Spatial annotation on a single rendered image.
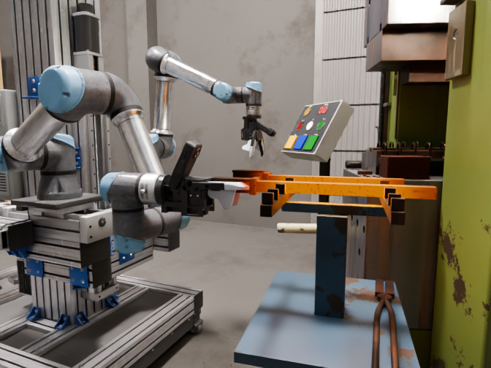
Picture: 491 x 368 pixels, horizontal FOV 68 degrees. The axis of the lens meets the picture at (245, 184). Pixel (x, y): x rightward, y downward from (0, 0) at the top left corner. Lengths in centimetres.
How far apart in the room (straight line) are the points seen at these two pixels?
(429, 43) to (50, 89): 108
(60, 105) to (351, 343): 84
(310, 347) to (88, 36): 143
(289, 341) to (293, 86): 350
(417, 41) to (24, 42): 148
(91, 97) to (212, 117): 341
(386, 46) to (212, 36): 341
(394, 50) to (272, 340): 93
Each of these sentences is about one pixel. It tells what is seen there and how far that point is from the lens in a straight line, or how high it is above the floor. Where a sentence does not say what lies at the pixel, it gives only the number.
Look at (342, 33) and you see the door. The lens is 397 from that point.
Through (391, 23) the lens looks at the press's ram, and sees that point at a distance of 125.
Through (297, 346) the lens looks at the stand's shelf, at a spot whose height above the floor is 67.
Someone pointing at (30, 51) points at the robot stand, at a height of 138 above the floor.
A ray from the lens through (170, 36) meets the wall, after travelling 483.
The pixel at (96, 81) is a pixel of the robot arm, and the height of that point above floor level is 118.
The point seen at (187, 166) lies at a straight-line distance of 82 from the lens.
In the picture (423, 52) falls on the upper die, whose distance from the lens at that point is 131.
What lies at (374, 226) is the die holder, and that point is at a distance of 113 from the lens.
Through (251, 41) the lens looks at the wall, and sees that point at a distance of 430.
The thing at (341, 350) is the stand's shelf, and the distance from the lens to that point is 71.
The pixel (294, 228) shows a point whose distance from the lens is 168.
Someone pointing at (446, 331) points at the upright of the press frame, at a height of 52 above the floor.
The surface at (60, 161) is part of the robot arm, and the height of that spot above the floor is 95.
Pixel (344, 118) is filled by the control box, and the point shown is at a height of 112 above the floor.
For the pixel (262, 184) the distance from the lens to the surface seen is 77.
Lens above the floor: 104
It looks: 7 degrees down
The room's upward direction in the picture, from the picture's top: straight up
